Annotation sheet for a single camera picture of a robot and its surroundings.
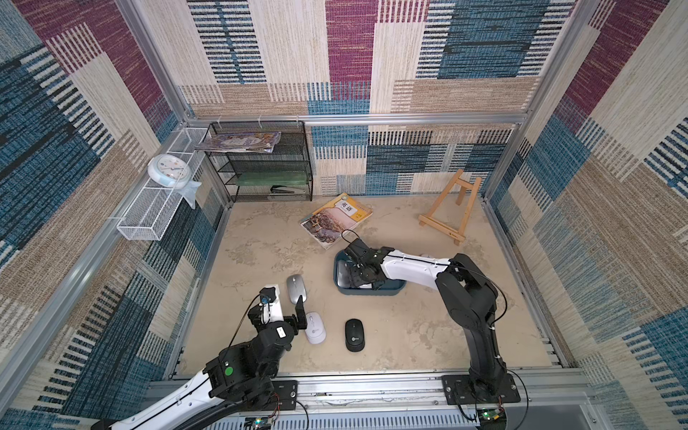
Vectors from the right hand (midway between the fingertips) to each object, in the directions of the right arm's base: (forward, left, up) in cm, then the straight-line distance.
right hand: (360, 274), depth 97 cm
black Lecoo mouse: (-21, +2, -1) cm, 21 cm away
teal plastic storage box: (-8, -9, +6) cm, 13 cm away
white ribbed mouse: (-20, +14, +1) cm, 25 cm away
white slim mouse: (+8, -26, -1) cm, 27 cm away
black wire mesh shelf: (+40, +31, +13) cm, 52 cm away
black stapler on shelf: (+32, +30, +12) cm, 46 cm away
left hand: (-16, +21, +15) cm, 30 cm away
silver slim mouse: (-6, +22, +1) cm, 23 cm away
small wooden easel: (+17, -32, +4) cm, 37 cm away
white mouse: (-7, -2, +5) cm, 9 cm away
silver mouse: (-1, +5, +3) cm, 6 cm away
